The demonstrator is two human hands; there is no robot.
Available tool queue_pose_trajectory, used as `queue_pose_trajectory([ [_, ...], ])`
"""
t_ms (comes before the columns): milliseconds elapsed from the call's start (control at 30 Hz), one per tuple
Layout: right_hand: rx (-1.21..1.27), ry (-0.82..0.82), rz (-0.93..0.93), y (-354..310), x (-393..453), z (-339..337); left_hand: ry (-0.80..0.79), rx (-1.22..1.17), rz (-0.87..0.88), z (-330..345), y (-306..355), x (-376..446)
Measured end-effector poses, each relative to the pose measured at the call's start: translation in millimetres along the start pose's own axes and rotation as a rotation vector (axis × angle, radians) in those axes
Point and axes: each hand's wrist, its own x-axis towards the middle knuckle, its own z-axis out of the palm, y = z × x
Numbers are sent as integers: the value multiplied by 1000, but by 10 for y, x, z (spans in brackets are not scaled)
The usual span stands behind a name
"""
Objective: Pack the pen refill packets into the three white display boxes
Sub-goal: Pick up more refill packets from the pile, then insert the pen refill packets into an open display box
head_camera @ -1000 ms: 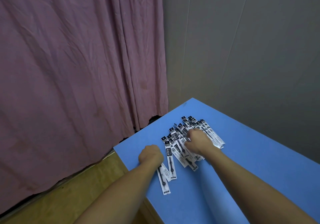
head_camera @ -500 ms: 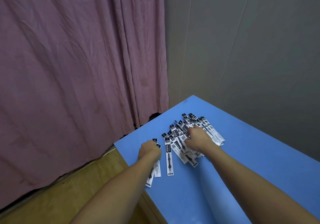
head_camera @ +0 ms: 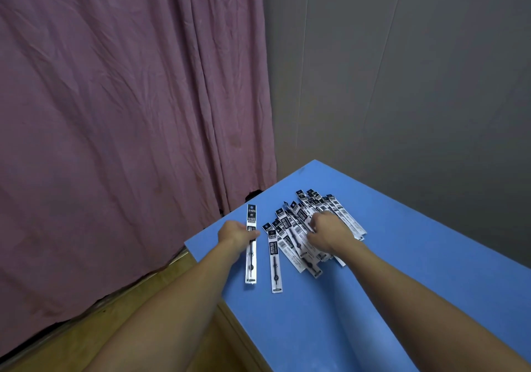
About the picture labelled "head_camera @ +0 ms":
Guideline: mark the person's left hand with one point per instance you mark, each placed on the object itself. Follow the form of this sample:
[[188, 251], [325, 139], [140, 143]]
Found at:
[[233, 235]]

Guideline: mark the person's right hand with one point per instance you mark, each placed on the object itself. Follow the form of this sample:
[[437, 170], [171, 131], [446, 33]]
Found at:
[[332, 232]]

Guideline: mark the person's left fingers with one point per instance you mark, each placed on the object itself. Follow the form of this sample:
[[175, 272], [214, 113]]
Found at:
[[251, 233]]

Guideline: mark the person's right fingers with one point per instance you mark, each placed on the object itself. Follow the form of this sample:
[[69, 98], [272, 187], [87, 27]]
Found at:
[[316, 223]]

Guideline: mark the slim clear pen refill pack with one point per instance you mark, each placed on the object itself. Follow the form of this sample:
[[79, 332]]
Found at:
[[275, 268], [251, 262]]

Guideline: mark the person's left forearm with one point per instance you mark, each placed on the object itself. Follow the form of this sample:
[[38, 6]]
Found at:
[[174, 317]]

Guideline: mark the person's right forearm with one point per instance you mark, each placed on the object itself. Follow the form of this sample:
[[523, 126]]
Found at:
[[419, 315]]

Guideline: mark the pile of pen refill packets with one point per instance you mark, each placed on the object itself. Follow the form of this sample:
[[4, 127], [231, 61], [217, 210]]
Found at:
[[296, 241]]

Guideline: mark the pink fabric curtain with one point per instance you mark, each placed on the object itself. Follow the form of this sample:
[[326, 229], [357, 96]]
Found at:
[[124, 127]]

